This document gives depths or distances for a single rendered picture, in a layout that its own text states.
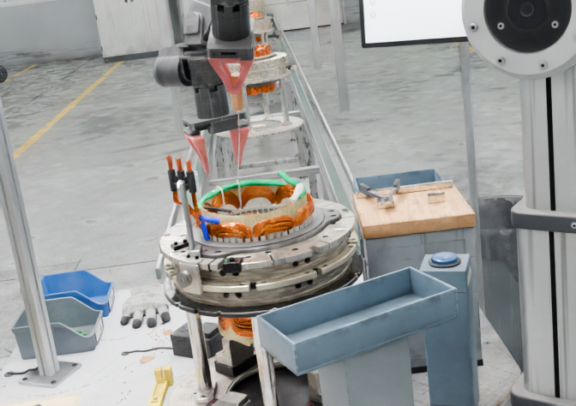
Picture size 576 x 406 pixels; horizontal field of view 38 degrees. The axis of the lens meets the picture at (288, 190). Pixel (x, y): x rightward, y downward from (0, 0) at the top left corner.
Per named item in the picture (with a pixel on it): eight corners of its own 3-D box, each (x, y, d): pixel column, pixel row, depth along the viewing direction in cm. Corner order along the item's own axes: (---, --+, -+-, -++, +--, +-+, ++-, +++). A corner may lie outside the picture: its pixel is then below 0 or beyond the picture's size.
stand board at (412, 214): (353, 205, 162) (351, 193, 161) (453, 193, 161) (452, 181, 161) (363, 240, 143) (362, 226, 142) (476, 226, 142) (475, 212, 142)
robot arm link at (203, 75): (205, 52, 141) (225, 46, 146) (174, 54, 145) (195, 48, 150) (212, 93, 144) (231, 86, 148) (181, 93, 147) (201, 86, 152)
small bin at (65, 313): (106, 323, 188) (100, 292, 186) (95, 352, 174) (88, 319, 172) (33, 332, 187) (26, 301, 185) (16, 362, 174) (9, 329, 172)
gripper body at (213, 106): (183, 128, 151) (175, 87, 148) (237, 116, 154) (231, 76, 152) (192, 134, 145) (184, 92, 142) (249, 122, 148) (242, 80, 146)
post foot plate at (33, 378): (82, 365, 169) (81, 361, 169) (55, 388, 161) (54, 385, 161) (46, 361, 172) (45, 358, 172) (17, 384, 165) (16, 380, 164)
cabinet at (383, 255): (367, 330, 169) (354, 205, 162) (460, 319, 168) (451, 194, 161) (378, 378, 150) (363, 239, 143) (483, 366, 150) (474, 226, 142)
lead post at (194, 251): (189, 259, 128) (177, 185, 125) (191, 253, 131) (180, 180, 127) (201, 258, 128) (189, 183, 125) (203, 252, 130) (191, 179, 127)
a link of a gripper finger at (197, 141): (190, 171, 153) (181, 122, 150) (227, 163, 155) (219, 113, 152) (200, 180, 147) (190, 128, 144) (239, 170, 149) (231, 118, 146)
